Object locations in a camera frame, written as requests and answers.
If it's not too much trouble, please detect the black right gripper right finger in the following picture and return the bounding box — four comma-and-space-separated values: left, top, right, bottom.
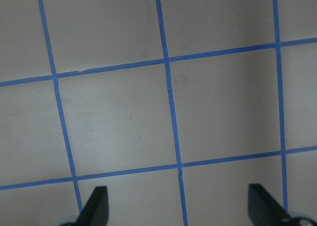
248, 183, 292, 226

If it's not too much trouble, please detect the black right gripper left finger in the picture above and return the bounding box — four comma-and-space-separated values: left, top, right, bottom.
76, 186, 109, 226

